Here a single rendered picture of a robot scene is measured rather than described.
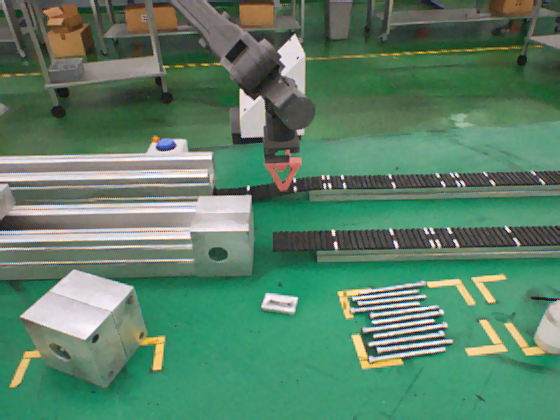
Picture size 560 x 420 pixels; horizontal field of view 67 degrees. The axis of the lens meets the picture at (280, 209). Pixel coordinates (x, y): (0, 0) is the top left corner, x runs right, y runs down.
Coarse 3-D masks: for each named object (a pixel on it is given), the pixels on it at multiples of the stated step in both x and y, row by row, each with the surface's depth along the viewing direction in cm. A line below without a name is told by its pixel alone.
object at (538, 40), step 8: (536, 8) 397; (536, 16) 401; (528, 32) 410; (528, 40) 410; (536, 40) 403; (544, 40) 402; (552, 40) 401; (552, 48) 384; (520, 56) 424; (520, 64) 425
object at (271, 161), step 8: (264, 152) 79; (264, 160) 78; (272, 160) 78; (280, 160) 78; (288, 160) 78; (296, 160) 79; (272, 168) 79; (296, 168) 79; (272, 176) 81; (288, 176) 81; (280, 184) 83; (288, 184) 83
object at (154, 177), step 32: (0, 160) 88; (32, 160) 87; (64, 160) 87; (96, 160) 87; (128, 160) 87; (160, 160) 87; (192, 160) 87; (32, 192) 83; (64, 192) 83; (96, 192) 83; (128, 192) 83; (160, 192) 83; (192, 192) 83
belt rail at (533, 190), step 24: (312, 192) 87; (336, 192) 87; (360, 192) 87; (384, 192) 87; (408, 192) 88; (432, 192) 88; (456, 192) 88; (480, 192) 88; (504, 192) 87; (528, 192) 87; (552, 192) 87
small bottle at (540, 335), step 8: (552, 304) 55; (552, 312) 54; (544, 320) 55; (552, 320) 54; (544, 328) 56; (552, 328) 54; (536, 336) 57; (544, 336) 56; (552, 336) 55; (536, 344) 57; (544, 344) 56; (552, 344) 55; (552, 352) 56
